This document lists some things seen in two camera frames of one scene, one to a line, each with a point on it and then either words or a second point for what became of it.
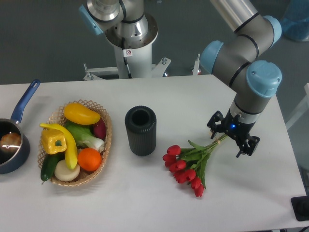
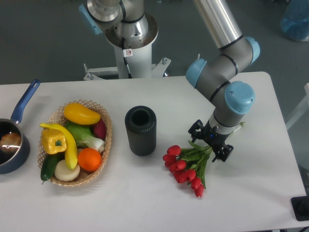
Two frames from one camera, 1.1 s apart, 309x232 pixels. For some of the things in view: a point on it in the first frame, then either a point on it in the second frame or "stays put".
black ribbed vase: [140, 122] stays put
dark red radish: [100, 129] stays put
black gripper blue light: [236, 129] to [217, 140]
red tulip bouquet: [190, 164] stays put
